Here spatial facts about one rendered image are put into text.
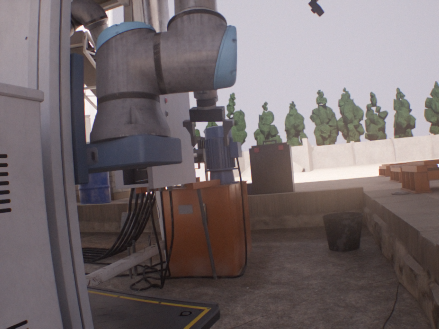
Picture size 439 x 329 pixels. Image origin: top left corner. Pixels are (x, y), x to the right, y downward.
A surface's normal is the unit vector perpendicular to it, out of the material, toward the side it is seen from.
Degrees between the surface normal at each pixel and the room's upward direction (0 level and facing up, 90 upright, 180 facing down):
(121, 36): 89
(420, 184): 90
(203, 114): 113
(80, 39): 90
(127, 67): 96
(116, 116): 70
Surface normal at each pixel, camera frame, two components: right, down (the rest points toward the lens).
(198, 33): 0.07, -0.20
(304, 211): -0.31, 0.01
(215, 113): -0.23, 0.40
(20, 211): 0.91, -0.08
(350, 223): 0.02, 0.13
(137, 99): 0.52, -0.06
